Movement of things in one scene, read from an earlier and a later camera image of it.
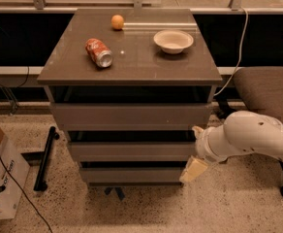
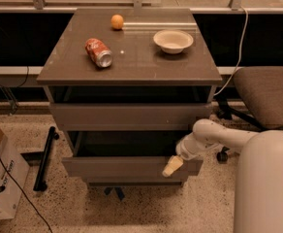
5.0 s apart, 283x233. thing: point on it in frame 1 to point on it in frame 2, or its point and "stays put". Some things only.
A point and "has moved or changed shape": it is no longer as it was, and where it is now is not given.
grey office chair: (270, 89) stays put
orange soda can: (99, 51) stays put
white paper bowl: (172, 41) stays put
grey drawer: (133, 151) has moved or changed shape
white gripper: (202, 147) to (184, 149)
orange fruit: (117, 21) stays put
